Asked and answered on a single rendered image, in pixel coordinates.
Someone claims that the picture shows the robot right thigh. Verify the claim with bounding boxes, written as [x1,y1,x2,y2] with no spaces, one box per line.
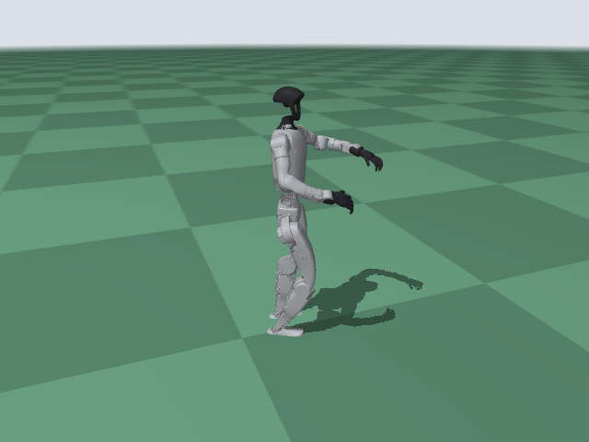
[277,216,316,295]

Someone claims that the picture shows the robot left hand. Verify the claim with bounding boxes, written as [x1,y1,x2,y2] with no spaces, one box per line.
[349,146,383,171]

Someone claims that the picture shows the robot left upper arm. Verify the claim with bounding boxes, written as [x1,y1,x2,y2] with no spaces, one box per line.
[298,125,329,150]

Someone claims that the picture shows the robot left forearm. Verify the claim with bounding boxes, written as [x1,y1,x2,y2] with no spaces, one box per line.
[317,135,360,156]

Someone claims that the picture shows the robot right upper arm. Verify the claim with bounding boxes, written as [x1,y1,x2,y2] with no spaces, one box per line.
[271,134,292,193]

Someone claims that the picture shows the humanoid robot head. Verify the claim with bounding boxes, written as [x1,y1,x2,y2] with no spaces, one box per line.
[273,87,305,130]

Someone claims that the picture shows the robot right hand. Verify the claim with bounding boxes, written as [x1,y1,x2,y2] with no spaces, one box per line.
[323,190,353,214]

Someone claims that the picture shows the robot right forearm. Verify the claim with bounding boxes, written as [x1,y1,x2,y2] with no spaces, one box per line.
[284,176,333,204]

